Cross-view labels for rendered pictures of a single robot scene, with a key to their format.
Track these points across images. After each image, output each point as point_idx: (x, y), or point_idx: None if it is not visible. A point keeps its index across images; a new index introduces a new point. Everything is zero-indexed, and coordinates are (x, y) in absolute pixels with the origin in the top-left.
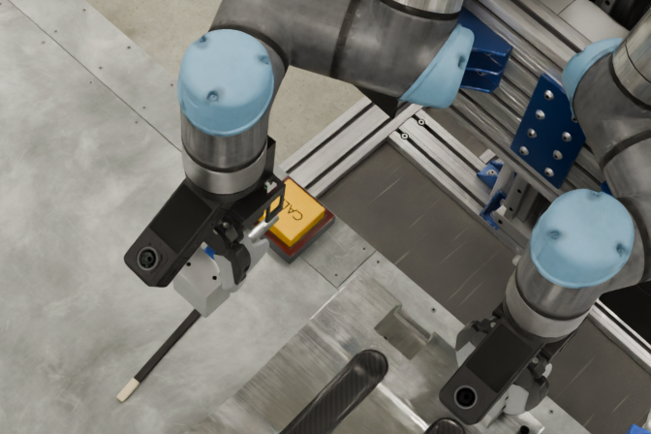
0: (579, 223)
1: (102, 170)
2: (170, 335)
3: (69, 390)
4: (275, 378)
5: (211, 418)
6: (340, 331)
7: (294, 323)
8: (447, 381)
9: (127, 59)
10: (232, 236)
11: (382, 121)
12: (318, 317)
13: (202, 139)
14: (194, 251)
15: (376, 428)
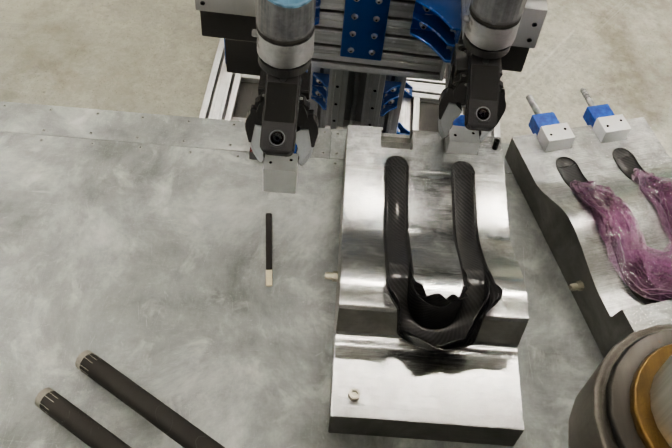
0: None
1: (143, 182)
2: (266, 236)
3: (236, 301)
4: (355, 202)
5: (344, 239)
6: (366, 159)
7: (324, 187)
8: (438, 147)
9: (103, 119)
10: (307, 104)
11: None
12: (348, 159)
13: (291, 17)
14: (297, 120)
15: (427, 190)
